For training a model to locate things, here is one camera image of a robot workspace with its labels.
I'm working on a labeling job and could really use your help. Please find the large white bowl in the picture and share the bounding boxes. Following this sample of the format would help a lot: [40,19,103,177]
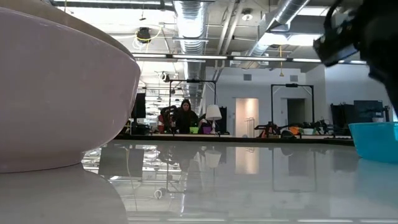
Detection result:
[0,6,141,174]

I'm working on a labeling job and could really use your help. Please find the dark cabinet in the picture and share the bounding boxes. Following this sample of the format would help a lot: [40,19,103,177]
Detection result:
[330,100,391,133]

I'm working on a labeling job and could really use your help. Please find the black monitor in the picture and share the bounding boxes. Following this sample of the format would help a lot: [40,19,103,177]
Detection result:
[131,92,147,119]

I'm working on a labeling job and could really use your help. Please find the round ceiling fixture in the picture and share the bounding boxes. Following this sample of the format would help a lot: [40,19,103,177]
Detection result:
[241,8,254,22]

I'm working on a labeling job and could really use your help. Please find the black background robot arms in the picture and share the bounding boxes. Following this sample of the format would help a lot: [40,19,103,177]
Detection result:
[254,120,336,138]

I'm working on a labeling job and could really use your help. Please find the black hanging camera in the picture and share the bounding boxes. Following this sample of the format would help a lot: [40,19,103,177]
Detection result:
[136,27,152,44]

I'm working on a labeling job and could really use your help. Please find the white table lamp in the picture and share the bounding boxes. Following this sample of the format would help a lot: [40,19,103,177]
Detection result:
[205,104,223,134]

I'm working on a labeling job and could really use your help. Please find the large pink bowl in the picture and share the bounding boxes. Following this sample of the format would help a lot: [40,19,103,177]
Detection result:
[0,0,135,60]

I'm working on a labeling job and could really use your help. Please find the person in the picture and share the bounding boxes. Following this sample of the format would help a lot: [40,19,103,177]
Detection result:
[172,98,200,134]

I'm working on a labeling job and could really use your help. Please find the small teal bowl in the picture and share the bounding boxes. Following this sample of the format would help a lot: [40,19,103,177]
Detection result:
[348,121,398,164]

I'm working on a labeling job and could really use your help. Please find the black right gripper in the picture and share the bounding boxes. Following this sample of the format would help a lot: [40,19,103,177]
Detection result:
[313,0,398,118]

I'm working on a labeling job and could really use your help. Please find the slanted silver ventilation duct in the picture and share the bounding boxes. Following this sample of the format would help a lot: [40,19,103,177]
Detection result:
[245,0,312,60]

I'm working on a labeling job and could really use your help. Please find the black beam with lights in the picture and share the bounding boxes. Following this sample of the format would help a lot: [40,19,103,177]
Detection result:
[132,52,368,65]

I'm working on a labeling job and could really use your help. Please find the black table frame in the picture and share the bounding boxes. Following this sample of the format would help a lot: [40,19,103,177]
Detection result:
[113,133,355,146]

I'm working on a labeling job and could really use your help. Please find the black station frame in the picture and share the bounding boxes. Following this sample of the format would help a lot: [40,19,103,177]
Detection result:
[271,83,315,125]
[169,78,218,108]

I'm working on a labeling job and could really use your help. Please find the wide silver ventilation duct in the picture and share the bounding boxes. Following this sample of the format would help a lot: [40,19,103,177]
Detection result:
[172,0,209,82]

